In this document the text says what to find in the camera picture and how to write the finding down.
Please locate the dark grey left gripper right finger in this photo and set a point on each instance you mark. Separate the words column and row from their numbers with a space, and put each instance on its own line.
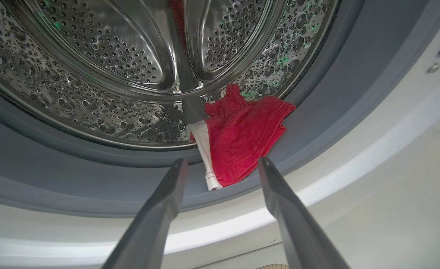
column 298, row 231

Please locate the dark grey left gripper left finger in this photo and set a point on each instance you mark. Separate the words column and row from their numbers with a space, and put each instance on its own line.
column 152, row 231

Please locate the red garment with white stripe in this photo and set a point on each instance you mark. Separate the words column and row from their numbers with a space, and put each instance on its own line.
column 242, row 138

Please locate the cream perforated laundry basket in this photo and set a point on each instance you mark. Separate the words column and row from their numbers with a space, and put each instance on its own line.
column 272, row 266

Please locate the white front-load washing machine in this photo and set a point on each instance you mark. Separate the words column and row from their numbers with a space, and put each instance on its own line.
column 354, row 224

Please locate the perforated steel washer drum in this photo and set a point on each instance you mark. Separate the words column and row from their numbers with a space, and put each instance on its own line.
column 93, row 48

